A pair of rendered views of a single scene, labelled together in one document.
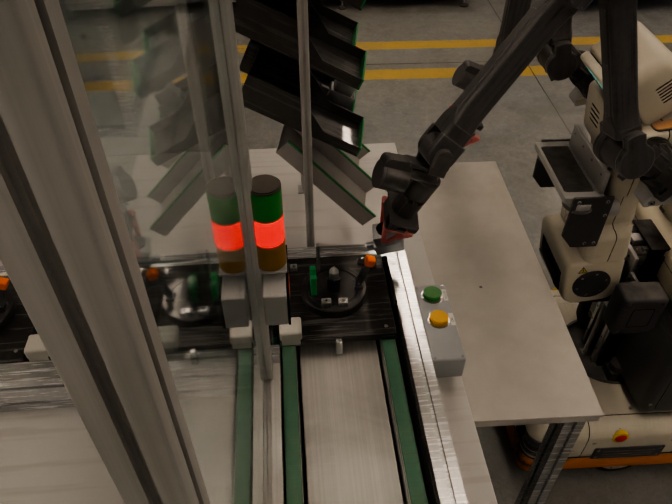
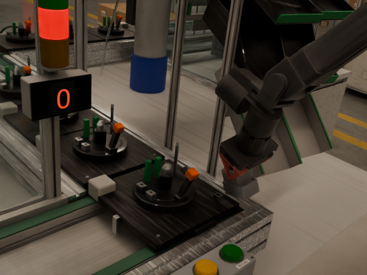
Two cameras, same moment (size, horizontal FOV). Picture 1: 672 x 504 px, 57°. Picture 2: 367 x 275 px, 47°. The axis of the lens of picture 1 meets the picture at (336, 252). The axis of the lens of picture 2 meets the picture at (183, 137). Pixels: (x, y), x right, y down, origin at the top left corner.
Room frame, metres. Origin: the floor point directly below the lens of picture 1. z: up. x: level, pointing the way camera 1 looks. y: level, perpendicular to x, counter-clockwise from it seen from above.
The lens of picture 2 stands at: (0.43, -0.62, 1.50)
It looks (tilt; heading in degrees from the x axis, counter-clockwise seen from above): 26 degrees down; 49
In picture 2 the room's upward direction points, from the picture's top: 7 degrees clockwise
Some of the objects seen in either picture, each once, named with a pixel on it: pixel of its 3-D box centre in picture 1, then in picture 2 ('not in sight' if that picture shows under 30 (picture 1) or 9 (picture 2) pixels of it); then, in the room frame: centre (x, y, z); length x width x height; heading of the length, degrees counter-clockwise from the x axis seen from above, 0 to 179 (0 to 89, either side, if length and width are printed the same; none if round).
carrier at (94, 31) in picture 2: not in sight; (111, 24); (1.57, 1.40, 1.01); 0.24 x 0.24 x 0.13; 5
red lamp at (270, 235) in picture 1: (267, 226); (53, 22); (0.72, 0.10, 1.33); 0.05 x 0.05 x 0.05
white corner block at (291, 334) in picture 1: (290, 331); (101, 188); (0.82, 0.09, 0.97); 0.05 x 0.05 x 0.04; 5
